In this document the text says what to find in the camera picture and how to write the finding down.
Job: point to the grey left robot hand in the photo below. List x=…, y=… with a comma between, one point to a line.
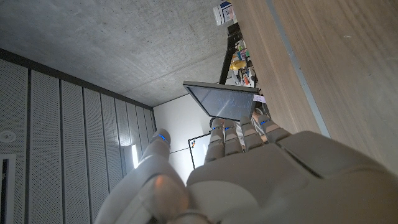
x=264, y=180

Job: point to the white whiteboard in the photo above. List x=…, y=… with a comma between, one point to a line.
x=199, y=149

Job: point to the pale paper note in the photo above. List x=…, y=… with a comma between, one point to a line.
x=259, y=98

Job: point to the black computer monitor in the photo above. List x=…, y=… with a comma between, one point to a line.
x=224, y=102

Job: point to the yellow squeeze bottle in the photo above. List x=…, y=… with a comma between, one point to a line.
x=237, y=64

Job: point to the white wipes canister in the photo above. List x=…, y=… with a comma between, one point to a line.
x=224, y=14

